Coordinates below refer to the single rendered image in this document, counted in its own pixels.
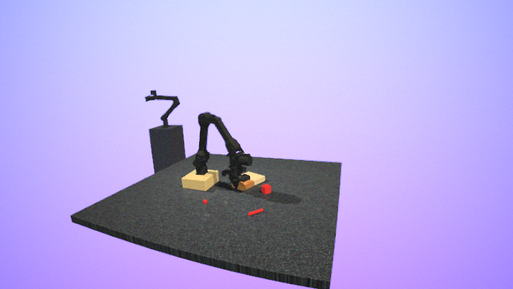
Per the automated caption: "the red block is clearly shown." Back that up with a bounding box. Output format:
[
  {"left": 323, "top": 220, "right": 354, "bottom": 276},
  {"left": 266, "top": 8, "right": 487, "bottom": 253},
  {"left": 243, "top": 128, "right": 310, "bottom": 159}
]
[{"left": 261, "top": 184, "right": 271, "bottom": 194}]

